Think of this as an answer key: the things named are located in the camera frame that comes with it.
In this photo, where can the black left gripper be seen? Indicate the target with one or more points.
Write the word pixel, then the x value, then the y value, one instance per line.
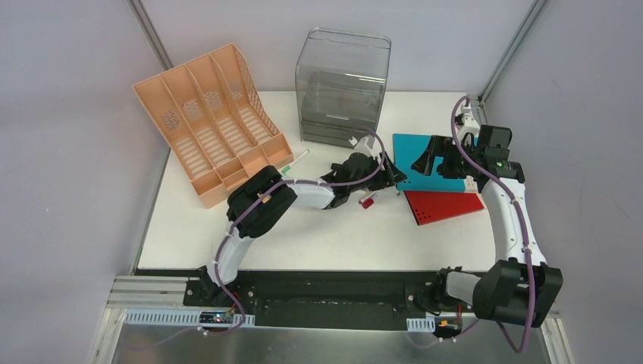
pixel 378 172

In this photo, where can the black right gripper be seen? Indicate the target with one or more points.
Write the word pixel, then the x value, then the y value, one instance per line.
pixel 439 146

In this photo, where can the teal folder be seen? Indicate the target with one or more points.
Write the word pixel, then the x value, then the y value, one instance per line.
pixel 411 156

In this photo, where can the red folder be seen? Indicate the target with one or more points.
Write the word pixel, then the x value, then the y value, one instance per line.
pixel 428 207

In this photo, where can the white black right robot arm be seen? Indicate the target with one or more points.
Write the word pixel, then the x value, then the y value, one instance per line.
pixel 520 288

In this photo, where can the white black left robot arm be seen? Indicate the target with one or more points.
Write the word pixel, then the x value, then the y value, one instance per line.
pixel 258 204

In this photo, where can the red small bottle white cap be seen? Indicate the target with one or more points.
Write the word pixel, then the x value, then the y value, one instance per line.
pixel 368 201

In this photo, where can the white marker green caps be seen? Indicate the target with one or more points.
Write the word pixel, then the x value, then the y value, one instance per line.
pixel 292 164

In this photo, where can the smoked clear drawer box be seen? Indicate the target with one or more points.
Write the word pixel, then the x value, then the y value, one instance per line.
pixel 340 82

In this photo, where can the peach plastic file organizer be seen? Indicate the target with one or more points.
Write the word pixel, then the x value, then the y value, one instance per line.
pixel 210 114

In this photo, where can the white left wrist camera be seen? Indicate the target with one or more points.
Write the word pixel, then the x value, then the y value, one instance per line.
pixel 364 145

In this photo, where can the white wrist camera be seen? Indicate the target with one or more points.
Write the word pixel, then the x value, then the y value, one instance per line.
pixel 364 145
pixel 466 123

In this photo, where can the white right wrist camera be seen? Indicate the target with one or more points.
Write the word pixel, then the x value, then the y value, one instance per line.
pixel 466 123

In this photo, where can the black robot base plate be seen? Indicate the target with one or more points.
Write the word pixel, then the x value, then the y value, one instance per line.
pixel 354 300

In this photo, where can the aluminium frame rail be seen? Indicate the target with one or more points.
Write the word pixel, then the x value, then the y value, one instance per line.
pixel 150 300

